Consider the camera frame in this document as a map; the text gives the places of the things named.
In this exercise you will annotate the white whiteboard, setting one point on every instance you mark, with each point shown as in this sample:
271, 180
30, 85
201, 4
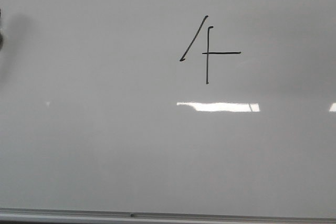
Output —
214, 107

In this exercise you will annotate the grey aluminium whiteboard frame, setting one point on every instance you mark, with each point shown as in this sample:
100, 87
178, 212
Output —
89, 216

